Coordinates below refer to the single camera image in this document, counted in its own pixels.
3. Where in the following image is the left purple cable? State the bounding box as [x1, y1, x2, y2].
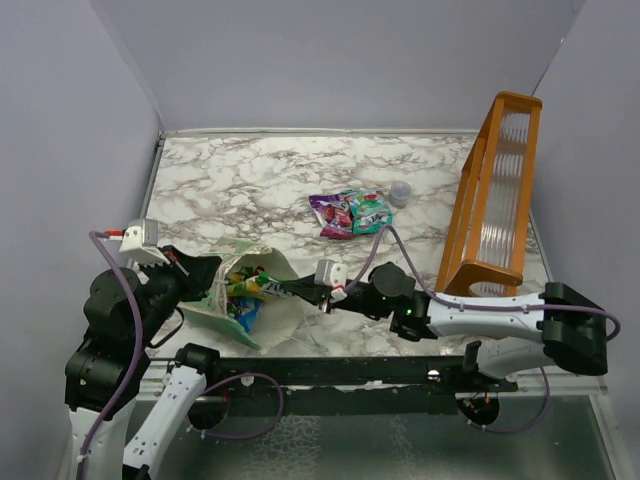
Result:
[74, 230, 146, 480]

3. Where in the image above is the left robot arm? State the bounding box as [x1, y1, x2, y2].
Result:
[65, 246, 222, 479]

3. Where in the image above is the purple snack packet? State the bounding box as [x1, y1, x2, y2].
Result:
[309, 194, 355, 239]

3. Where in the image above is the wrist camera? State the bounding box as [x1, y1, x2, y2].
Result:
[105, 218, 169, 266]
[314, 259, 347, 302]

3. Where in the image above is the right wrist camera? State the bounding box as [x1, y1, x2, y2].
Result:
[314, 259, 347, 302]

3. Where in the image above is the purple cable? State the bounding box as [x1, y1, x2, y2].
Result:
[344, 224, 624, 435]
[74, 230, 146, 480]

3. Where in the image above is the small clear plastic cup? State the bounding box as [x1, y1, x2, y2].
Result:
[388, 181, 412, 209]

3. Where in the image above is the teal snack packet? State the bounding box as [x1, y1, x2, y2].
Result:
[345, 190, 393, 235]

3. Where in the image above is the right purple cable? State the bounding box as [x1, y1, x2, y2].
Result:
[344, 224, 624, 435]

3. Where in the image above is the orange wooden rack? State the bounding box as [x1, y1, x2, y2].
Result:
[435, 91, 543, 297]

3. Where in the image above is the blue snack packet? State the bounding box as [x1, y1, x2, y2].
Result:
[236, 298, 262, 333]

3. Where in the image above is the green yellow snack packet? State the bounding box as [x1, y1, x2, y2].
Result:
[225, 272, 289, 300]

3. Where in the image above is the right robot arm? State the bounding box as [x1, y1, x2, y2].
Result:
[282, 260, 608, 391]

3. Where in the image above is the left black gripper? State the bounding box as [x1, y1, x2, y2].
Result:
[134, 242, 223, 346]

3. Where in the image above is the green paper gift bag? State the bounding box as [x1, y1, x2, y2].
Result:
[180, 237, 318, 352]

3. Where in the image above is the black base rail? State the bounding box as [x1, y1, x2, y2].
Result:
[189, 356, 517, 419]

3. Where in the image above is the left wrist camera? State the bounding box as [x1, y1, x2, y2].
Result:
[105, 218, 169, 266]

